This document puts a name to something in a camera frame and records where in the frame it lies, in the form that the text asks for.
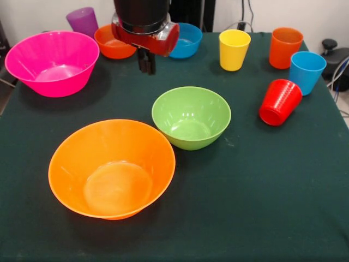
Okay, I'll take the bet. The blue plastic bowl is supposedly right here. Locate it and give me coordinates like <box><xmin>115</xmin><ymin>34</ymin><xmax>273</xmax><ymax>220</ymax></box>
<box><xmin>167</xmin><ymin>22</ymin><xmax>203</xmax><ymax>59</ymax></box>

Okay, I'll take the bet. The orange plastic bowl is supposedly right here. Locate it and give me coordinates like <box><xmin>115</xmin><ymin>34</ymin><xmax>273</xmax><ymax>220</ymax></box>
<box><xmin>94</xmin><ymin>23</ymin><xmax>138</xmax><ymax>59</ymax></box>

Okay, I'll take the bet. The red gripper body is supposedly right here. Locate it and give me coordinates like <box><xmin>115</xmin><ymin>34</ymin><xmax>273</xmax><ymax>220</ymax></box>
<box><xmin>111</xmin><ymin>13</ymin><xmax>180</xmax><ymax>57</ymax></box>

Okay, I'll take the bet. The grey cable bundle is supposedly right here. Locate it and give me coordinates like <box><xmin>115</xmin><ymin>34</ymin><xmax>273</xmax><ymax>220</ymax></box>
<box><xmin>327</xmin><ymin>57</ymin><xmax>349</xmax><ymax>104</ymax></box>

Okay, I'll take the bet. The dark green tablecloth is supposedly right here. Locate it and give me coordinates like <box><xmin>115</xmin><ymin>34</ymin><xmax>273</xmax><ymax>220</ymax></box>
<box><xmin>0</xmin><ymin>31</ymin><xmax>349</xmax><ymax>262</ymax></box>

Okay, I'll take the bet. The red plastic cup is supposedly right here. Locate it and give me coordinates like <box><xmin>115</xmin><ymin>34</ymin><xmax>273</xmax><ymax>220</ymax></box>
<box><xmin>258</xmin><ymin>79</ymin><xmax>303</xmax><ymax>127</ymax></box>

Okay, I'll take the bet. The orange plastic cup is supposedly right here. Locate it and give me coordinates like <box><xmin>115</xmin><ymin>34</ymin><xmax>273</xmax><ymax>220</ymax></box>
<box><xmin>269</xmin><ymin>27</ymin><xmax>304</xmax><ymax>69</ymax></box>

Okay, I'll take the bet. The purple plastic cup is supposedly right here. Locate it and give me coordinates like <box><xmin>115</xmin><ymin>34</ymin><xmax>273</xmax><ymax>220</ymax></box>
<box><xmin>65</xmin><ymin>7</ymin><xmax>99</xmax><ymax>39</ymax></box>

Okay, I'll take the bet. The green plastic bowl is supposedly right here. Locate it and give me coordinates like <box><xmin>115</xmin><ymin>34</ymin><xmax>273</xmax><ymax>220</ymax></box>
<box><xmin>151</xmin><ymin>86</ymin><xmax>232</xmax><ymax>151</ymax></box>

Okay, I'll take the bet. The black wall cable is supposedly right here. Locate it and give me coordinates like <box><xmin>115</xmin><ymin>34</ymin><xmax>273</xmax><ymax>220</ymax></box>
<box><xmin>226</xmin><ymin>0</ymin><xmax>255</xmax><ymax>32</ymax></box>

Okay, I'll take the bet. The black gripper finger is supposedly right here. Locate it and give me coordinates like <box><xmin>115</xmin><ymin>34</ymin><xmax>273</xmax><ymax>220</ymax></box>
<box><xmin>146</xmin><ymin>52</ymin><xmax>157</xmax><ymax>75</ymax></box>
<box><xmin>137</xmin><ymin>49</ymin><xmax>148</xmax><ymax>74</ymax></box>

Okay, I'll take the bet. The blue plastic cup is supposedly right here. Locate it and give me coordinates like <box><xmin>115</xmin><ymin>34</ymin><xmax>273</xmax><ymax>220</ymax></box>
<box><xmin>288</xmin><ymin>51</ymin><xmax>327</xmax><ymax>97</ymax></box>

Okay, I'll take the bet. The yellow plastic bowl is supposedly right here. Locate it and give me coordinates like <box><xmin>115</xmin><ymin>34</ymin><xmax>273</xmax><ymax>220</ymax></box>
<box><xmin>48</xmin><ymin>118</ymin><xmax>176</xmax><ymax>221</ymax></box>

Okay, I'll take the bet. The pink plastic bowl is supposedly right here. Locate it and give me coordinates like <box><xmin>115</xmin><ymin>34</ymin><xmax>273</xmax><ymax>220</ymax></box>
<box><xmin>4</xmin><ymin>31</ymin><xmax>100</xmax><ymax>98</ymax></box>

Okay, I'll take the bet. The yellow plastic cup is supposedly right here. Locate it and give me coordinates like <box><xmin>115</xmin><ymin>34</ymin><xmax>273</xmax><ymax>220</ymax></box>
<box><xmin>219</xmin><ymin>29</ymin><xmax>251</xmax><ymax>72</ymax></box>

